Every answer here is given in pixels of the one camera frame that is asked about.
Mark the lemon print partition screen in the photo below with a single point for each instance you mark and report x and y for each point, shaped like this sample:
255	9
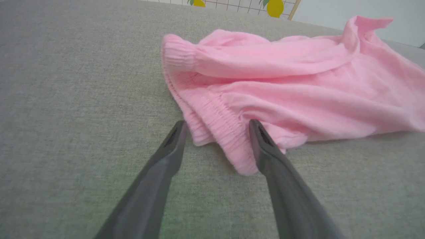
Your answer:
275	6

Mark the pink cloth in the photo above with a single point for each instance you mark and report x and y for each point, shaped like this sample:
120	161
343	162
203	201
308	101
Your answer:
298	93

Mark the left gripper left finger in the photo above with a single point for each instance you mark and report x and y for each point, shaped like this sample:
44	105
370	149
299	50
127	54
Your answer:
149	196

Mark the grey fabric sofa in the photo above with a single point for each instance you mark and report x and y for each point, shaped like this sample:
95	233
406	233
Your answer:
66	99

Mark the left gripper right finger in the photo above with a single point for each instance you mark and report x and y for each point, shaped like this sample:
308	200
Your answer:
292	202

